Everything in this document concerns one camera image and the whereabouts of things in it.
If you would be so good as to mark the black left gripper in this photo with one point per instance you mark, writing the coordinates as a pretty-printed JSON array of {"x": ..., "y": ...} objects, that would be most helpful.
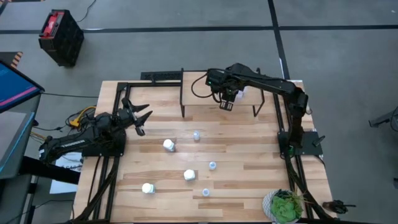
[{"x": 129, "y": 116}]

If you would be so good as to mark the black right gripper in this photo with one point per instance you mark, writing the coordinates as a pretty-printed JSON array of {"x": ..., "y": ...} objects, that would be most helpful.
[{"x": 222, "y": 84}]

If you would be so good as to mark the translucent plastic medicine bottle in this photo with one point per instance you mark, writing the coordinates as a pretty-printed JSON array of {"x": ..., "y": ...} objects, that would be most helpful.
[
  {"x": 241, "y": 96},
  {"x": 206, "y": 192},
  {"x": 196, "y": 135},
  {"x": 212, "y": 165}
]

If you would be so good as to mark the white labelled medicine bottle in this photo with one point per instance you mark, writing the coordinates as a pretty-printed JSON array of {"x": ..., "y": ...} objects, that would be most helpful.
[
  {"x": 168, "y": 145},
  {"x": 148, "y": 188},
  {"x": 189, "y": 175}
]

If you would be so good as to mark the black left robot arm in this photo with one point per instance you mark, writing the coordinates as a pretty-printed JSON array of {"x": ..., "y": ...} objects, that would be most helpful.
[{"x": 71, "y": 143}]

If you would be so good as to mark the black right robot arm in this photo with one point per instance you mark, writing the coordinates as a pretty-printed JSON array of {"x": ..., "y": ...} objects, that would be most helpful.
[{"x": 273, "y": 84}]

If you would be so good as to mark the wooden shelf with black legs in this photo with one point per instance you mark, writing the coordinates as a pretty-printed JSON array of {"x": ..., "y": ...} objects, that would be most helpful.
[{"x": 199, "y": 93}]

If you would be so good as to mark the black power strip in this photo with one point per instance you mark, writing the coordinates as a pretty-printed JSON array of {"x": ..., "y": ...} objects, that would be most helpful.
[{"x": 160, "y": 75}]

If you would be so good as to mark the black and red crate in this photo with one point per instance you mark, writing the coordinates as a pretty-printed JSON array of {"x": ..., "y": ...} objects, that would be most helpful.
[{"x": 62, "y": 40}]

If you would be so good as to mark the white paper sheet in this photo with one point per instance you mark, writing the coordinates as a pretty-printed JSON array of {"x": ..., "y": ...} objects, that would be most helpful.
[{"x": 62, "y": 186}]

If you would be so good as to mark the black support beam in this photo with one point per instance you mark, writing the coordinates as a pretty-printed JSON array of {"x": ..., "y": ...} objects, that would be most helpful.
[{"x": 46, "y": 171}]

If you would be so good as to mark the green succulent in white pot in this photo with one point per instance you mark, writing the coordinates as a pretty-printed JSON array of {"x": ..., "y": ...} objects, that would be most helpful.
[{"x": 284, "y": 208}]

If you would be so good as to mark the blue screen monitor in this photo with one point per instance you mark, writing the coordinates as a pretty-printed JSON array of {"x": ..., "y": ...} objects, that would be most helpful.
[{"x": 15, "y": 87}]

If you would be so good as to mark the grey cart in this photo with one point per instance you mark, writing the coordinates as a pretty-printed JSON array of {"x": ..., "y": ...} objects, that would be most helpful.
[{"x": 15, "y": 140}]

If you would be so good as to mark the orange black striped board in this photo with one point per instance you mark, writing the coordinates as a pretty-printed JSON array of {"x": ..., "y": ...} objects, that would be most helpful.
[{"x": 15, "y": 59}]

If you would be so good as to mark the grey chair base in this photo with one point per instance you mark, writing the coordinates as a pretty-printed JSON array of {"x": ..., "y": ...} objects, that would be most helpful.
[{"x": 384, "y": 119}]

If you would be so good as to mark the black metal table frame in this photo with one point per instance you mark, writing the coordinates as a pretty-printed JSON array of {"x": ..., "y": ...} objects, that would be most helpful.
[{"x": 140, "y": 84}]

